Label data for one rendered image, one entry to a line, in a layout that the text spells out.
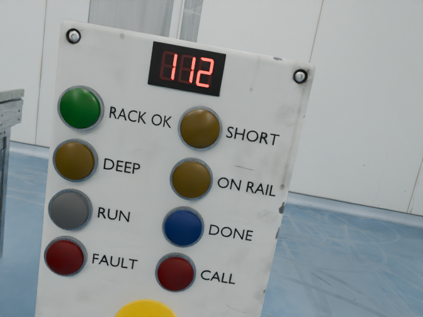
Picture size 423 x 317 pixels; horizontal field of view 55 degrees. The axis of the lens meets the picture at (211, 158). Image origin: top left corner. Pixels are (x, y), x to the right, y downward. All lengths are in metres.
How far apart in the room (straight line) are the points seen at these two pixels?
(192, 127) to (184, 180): 0.04
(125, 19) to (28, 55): 3.80
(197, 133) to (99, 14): 0.13
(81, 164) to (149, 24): 0.12
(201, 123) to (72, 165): 0.09
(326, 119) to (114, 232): 3.54
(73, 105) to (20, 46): 3.89
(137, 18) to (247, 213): 0.17
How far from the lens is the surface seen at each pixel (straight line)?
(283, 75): 0.28
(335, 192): 3.95
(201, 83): 0.27
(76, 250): 0.31
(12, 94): 1.79
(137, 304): 0.33
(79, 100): 0.28
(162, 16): 0.34
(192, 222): 0.29
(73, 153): 0.29
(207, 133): 0.27
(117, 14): 0.34
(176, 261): 0.30
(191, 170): 0.28
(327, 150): 3.84
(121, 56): 0.28
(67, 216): 0.30
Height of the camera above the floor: 1.09
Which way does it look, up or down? 12 degrees down
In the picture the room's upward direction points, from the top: 10 degrees clockwise
